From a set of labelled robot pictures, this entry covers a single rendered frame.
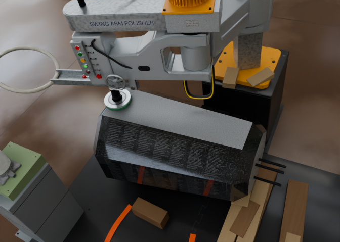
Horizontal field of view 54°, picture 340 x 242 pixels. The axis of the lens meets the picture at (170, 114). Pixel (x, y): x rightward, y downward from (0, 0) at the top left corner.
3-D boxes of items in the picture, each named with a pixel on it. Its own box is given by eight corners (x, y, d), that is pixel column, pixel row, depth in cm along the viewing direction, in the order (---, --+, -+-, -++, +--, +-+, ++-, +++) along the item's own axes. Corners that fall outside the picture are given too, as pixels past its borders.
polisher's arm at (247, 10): (240, -2, 266) (241, -33, 247) (280, 8, 249) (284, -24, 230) (183, 48, 233) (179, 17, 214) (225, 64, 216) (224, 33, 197)
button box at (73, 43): (96, 73, 230) (82, 39, 209) (95, 76, 228) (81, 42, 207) (85, 73, 232) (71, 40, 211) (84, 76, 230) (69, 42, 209)
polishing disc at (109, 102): (121, 111, 252) (121, 110, 252) (99, 104, 261) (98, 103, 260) (135, 93, 264) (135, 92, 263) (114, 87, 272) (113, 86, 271)
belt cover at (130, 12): (222, 12, 203) (222, -13, 191) (219, 38, 187) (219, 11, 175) (79, 17, 224) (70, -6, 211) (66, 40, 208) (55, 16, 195)
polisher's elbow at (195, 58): (193, 50, 229) (190, 26, 215) (216, 58, 220) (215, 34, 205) (176, 65, 221) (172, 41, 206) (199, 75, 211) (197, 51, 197)
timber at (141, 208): (133, 214, 288) (130, 208, 279) (140, 202, 295) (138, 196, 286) (162, 229, 276) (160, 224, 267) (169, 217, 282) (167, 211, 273)
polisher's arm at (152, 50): (214, 73, 238) (210, 13, 202) (211, 96, 224) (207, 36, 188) (118, 72, 254) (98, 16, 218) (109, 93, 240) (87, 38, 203)
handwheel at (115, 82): (131, 82, 235) (126, 65, 224) (128, 92, 229) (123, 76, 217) (112, 81, 238) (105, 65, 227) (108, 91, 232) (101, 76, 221)
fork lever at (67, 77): (143, 73, 250) (142, 68, 246) (138, 91, 237) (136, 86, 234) (59, 70, 263) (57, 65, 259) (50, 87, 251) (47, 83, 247)
